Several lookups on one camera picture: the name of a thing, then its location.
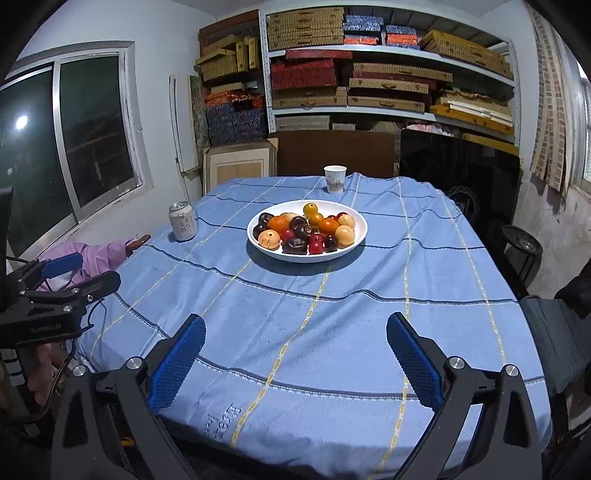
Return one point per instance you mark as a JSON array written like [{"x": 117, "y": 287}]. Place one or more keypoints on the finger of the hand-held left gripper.
[
  {"x": 62, "y": 265},
  {"x": 92, "y": 284}
]

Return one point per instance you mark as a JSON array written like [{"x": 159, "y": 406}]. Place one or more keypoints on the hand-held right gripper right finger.
[{"x": 415, "y": 364}]

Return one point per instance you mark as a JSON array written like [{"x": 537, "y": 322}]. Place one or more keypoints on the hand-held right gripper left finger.
[{"x": 178, "y": 364}]

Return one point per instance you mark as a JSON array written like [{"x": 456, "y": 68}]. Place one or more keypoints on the white oval plate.
[{"x": 361, "y": 233}]

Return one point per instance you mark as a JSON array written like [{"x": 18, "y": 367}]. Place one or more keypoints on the pale yellow round fruit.
[
  {"x": 347, "y": 221},
  {"x": 345, "y": 235}
]

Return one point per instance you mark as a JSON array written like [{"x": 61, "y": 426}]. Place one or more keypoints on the dark purple plum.
[
  {"x": 330, "y": 243},
  {"x": 264, "y": 218}
]

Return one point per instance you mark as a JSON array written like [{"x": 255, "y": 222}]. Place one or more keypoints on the peach-coloured round fruit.
[{"x": 269, "y": 239}]

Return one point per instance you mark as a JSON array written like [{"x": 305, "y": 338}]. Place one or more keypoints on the small dark brown fruit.
[{"x": 258, "y": 230}]

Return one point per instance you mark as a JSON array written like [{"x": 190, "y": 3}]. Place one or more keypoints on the orange tangerine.
[
  {"x": 278, "y": 224},
  {"x": 328, "y": 225}
]

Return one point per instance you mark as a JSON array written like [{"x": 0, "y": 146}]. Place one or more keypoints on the large dark brown fruit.
[{"x": 294, "y": 247}]

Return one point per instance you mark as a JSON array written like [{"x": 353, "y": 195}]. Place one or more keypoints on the carved brown fruit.
[
  {"x": 298, "y": 223},
  {"x": 304, "y": 231}
]

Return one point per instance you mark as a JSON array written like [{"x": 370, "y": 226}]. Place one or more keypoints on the orange-yellow tomato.
[{"x": 317, "y": 218}]

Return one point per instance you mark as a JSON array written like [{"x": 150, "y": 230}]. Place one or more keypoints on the person's left hand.
[{"x": 44, "y": 369}]

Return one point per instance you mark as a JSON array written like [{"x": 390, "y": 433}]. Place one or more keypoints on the pink cloth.
[{"x": 104, "y": 256}]

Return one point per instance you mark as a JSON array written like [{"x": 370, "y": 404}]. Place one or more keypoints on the wooden chair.
[{"x": 138, "y": 241}]

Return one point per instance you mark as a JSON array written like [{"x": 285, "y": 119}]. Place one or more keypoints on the blue checked tablecloth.
[{"x": 323, "y": 323}]

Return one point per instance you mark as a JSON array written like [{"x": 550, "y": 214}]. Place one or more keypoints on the white beverage can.
[{"x": 182, "y": 224}]

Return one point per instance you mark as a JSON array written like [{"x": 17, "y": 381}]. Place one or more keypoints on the aluminium sliding window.
[{"x": 87, "y": 129}]

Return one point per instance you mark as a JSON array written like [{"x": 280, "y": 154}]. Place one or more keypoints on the grey-blue chair cushion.
[{"x": 558, "y": 341}]

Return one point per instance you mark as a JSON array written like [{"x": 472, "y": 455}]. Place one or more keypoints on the black round object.
[{"x": 521, "y": 244}]

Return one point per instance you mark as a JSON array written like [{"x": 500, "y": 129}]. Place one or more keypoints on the dark cloth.
[{"x": 577, "y": 286}]

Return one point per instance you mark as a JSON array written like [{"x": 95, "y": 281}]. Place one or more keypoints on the white leaning board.
[{"x": 182, "y": 124}]

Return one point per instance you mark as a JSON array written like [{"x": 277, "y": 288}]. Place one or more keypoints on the beige framed picture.
[{"x": 240, "y": 166}]

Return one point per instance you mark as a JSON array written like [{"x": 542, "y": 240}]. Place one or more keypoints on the white paper cup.
[{"x": 334, "y": 179}]

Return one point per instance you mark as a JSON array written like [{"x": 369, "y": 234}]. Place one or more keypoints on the green patterned panel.
[{"x": 197, "y": 110}]

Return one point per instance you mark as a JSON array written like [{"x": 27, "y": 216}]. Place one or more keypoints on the black glossy panel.
[{"x": 461, "y": 157}]

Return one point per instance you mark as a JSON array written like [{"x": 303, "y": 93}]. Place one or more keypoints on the stack of blue patterned boxes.
[{"x": 235, "y": 122}]

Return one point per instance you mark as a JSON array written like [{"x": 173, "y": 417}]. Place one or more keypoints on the brown cardboard board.
[{"x": 332, "y": 152}]

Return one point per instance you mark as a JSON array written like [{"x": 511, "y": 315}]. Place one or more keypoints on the orange patterned box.
[{"x": 231, "y": 98}]

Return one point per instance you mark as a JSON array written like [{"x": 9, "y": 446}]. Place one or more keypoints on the stack of tan boxes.
[{"x": 219, "y": 64}]

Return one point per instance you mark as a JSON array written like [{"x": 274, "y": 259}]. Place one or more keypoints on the pale flat box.
[{"x": 302, "y": 123}]

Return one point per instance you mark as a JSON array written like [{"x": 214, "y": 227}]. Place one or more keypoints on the brick-pattern hanging cloth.
[{"x": 551, "y": 129}]

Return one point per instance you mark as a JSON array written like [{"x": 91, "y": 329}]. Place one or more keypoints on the shelved tan woven boxes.
[{"x": 383, "y": 85}]

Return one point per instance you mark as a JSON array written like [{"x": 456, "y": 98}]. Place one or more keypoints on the window with patterned glass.
[{"x": 584, "y": 138}]

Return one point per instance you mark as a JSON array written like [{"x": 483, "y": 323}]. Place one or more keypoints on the white metal shelf rack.
[{"x": 265, "y": 46}]

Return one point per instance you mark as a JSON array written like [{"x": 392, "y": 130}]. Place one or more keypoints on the large red patterned box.
[{"x": 302, "y": 74}]

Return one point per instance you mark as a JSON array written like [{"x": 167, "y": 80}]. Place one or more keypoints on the dark red flat box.
[{"x": 318, "y": 54}]

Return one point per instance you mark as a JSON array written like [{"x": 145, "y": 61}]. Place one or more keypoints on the small blue patterned boxes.
[{"x": 362, "y": 25}]

